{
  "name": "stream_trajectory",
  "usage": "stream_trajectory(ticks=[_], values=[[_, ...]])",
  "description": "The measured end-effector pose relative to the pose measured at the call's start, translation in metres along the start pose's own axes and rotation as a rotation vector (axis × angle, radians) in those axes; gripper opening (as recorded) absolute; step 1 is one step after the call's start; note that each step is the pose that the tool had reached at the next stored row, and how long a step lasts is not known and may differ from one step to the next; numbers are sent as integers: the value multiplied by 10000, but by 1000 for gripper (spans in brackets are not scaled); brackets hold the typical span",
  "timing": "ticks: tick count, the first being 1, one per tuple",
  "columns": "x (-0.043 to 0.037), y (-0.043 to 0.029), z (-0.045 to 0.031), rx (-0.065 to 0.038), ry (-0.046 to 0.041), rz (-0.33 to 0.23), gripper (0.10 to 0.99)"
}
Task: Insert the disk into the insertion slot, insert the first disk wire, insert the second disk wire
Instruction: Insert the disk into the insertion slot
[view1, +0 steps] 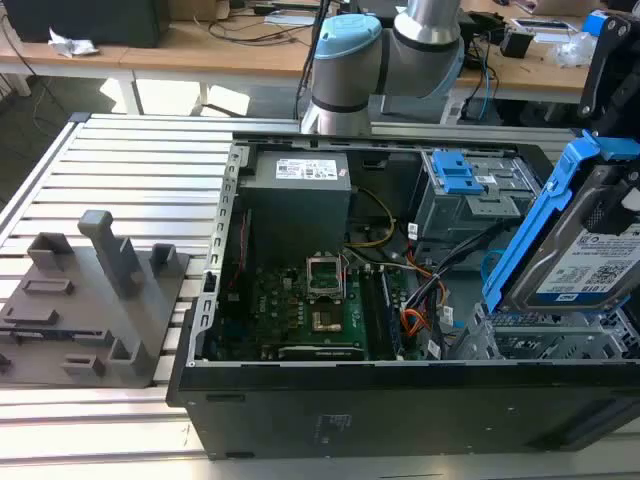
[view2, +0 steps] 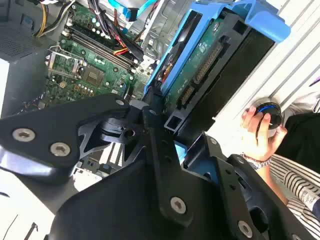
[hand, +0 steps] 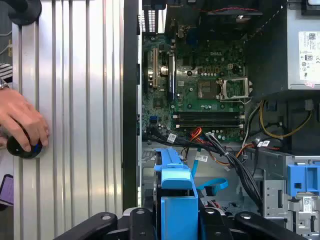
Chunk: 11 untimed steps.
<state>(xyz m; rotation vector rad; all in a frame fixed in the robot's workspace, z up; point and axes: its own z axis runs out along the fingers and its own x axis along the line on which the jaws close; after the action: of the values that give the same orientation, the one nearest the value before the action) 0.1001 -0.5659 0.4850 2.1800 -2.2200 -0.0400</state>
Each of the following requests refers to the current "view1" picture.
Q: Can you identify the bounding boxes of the hard disk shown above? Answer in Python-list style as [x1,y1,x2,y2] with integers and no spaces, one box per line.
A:
[482,128,640,315]

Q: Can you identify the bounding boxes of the blue data wire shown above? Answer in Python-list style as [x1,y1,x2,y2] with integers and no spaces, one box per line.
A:
[479,246,502,297]

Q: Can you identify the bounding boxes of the red yellow orange power wire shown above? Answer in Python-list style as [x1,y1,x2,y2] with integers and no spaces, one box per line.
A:
[401,278,447,347]

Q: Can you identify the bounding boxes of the metal disk bay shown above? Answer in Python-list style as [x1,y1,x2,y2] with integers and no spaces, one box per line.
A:
[447,299,640,362]

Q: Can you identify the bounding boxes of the black RAM slot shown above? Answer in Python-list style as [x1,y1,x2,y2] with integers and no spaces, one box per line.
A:
[359,267,385,359]

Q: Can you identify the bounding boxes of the clear plastic bag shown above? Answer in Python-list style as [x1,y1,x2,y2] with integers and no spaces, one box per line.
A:
[553,31,599,70]

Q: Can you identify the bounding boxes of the wooden desk with clutter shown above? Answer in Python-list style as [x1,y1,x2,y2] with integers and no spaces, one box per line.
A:
[449,0,640,107]

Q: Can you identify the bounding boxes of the small black cube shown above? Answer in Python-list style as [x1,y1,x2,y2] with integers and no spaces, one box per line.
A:
[499,29,534,60]

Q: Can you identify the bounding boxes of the metal drive cage blue latch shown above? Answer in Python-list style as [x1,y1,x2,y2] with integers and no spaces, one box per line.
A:
[413,148,545,253]

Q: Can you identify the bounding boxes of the metal socket cover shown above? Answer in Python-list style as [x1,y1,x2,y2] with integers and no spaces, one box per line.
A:
[304,255,347,302]

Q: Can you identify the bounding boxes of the grey power supply unit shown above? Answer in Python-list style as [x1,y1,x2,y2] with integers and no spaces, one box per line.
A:
[237,150,354,254]

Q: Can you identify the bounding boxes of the CPU socket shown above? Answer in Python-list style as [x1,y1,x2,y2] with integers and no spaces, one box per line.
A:
[309,306,347,336]

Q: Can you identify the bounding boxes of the black graphics card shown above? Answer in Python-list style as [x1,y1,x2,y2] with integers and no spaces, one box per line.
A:
[276,343,367,362]

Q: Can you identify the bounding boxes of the green motherboard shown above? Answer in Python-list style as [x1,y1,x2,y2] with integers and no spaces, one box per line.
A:
[219,249,404,362]

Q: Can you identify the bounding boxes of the black PC case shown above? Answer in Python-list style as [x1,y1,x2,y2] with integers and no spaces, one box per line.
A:
[165,127,640,461]

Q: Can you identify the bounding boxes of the wooden desk white legs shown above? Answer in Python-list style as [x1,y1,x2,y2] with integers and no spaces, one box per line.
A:
[0,17,321,117]

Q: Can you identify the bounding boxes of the large black box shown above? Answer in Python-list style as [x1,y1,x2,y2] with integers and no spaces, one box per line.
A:
[2,0,171,49]

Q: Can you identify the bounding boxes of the crumpled white paper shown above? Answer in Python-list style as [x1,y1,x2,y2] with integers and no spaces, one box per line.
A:
[47,27,100,57]

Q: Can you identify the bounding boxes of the grey parts rack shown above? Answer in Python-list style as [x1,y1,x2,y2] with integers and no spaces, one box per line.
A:
[0,209,192,390]

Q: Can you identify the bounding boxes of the thin blue cable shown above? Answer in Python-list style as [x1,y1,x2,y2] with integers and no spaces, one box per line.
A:
[477,58,502,122]

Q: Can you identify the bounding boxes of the black cable bundle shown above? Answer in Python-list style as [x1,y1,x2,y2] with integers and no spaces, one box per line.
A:
[399,223,522,312]

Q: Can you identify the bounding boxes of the yellow and black wires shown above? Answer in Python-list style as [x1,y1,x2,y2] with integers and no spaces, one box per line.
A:
[346,186,397,250]

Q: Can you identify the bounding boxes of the thin red wire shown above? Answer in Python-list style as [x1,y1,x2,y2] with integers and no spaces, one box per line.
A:
[227,209,251,294]

